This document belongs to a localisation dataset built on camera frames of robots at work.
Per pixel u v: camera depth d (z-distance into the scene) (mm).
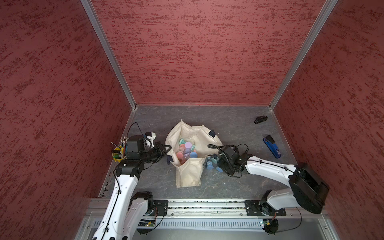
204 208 758
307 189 422
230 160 667
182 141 950
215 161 871
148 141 609
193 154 835
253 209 740
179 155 855
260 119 1136
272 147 950
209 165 867
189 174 786
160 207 737
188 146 874
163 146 724
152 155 630
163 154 631
